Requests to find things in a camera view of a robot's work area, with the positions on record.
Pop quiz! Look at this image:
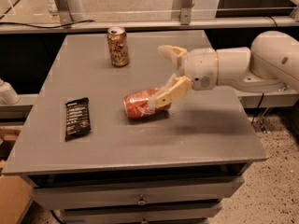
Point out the grey cabinet with drawers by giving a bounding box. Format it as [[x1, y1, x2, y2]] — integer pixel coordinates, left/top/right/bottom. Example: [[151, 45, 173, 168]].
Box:
[[4, 31, 265, 224]]

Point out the right metal bracket post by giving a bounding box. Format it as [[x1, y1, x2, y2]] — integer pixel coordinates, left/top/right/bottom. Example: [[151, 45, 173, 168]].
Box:
[[171, 0, 194, 25]]

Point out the red coke can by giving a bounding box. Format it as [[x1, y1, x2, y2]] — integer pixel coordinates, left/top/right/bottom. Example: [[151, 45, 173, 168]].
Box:
[[123, 89, 171, 119]]

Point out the left metal bracket post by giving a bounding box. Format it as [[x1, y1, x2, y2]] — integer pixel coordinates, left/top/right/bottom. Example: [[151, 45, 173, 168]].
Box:
[[54, 0, 72, 25]]

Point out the white pipe fitting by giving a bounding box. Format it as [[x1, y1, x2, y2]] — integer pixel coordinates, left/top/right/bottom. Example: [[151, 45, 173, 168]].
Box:
[[0, 78, 20, 105]]

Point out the cardboard box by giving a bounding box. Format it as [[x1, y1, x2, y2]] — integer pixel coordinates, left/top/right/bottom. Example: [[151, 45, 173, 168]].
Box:
[[0, 126, 35, 224]]

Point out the gold soda can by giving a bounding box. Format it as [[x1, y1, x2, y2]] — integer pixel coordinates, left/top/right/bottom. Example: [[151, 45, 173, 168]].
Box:
[[107, 27, 129, 67]]

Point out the lower grey drawer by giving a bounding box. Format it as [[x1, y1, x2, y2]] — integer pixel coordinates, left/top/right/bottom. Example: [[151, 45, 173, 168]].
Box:
[[61, 203, 221, 224]]

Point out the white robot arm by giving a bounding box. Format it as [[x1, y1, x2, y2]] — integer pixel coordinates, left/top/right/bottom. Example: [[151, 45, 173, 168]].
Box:
[[149, 31, 299, 108]]

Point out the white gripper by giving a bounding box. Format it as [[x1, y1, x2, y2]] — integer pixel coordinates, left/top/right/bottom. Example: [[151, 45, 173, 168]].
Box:
[[148, 45, 218, 107]]

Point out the grey drawer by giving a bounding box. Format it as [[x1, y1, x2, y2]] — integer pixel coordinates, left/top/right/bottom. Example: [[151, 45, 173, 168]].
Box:
[[30, 176, 244, 210], [61, 203, 221, 224]]

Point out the metal bracket post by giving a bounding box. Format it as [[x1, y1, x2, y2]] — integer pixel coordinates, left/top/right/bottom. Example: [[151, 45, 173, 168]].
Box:
[[171, 0, 194, 25], [54, 0, 72, 25]]

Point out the black cable on ledge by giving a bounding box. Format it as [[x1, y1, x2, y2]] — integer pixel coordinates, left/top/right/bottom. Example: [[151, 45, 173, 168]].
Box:
[[0, 19, 96, 29]]

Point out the black snack bar wrapper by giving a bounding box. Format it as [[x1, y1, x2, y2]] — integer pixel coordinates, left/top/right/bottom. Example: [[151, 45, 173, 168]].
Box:
[[64, 97, 92, 141]]

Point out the upper grey drawer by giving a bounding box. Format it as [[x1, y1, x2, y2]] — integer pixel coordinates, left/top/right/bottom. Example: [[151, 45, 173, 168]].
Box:
[[30, 176, 244, 210]]

